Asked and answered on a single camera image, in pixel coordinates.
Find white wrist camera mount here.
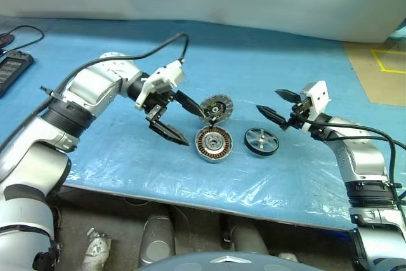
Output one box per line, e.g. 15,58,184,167
299,80,332,134
134,60,187,110

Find silver left robot leg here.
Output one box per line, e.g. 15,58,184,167
139,213,175,267

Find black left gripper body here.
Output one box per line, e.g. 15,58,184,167
144,88,179,122

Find grey robot torso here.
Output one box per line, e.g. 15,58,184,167
134,251,324,271

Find black round flat object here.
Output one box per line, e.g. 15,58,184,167
0,32,15,49

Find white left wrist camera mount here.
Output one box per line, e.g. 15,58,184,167
134,60,187,110

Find thin black table cable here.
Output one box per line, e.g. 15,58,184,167
0,25,45,55

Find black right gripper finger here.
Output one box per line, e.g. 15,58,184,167
255,104,292,132
273,89,302,103

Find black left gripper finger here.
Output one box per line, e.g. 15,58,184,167
174,89,207,119
148,119,191,147

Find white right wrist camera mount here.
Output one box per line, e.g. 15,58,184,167
299,80,332,134

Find brown cardboard sheet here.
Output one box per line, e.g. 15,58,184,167
344,41,406,107

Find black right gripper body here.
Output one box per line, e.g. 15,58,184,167
286,98,314,131

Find round motor housing copper windings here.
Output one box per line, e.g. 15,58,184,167
193,126,234,163

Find white crumpled object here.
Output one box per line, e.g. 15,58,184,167
79,227,112,271

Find motor stator with copper windings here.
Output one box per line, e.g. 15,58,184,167
199,93,233,125

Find silver robot leg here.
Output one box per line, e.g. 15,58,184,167
139,213,175,267
228,221,270,256

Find silver right robot leg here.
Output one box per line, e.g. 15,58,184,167
228,221,270,256

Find black handheld device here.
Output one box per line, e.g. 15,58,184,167
0,50,34,99

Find black spoked rotor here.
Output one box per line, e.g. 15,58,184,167
243,127,280,157

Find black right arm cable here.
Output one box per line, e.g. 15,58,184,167
303,118,406,211

